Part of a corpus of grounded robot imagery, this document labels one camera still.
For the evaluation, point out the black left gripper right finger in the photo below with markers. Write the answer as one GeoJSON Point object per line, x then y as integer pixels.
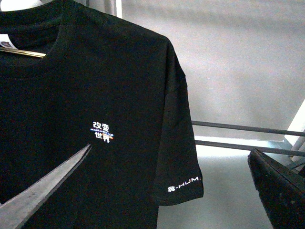
{"type": "Point", "coordinates": [281, 191]}

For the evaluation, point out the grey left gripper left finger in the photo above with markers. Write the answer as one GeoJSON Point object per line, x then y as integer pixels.
{"type": "Point", "coordinates": [17, 211]}

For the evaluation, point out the black printed t-shirt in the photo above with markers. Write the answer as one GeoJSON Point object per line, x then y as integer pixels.
{"type": "Point", "coordinates": [103, 82]}

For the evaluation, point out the gold metal clothes hanger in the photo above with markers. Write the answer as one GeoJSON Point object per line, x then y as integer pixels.
{"type": "Point", "coordinates": [22, 52]}

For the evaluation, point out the grey metal drying rack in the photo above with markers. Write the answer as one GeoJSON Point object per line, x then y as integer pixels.
{"type": "Point", "coordinates": [290, 142]}

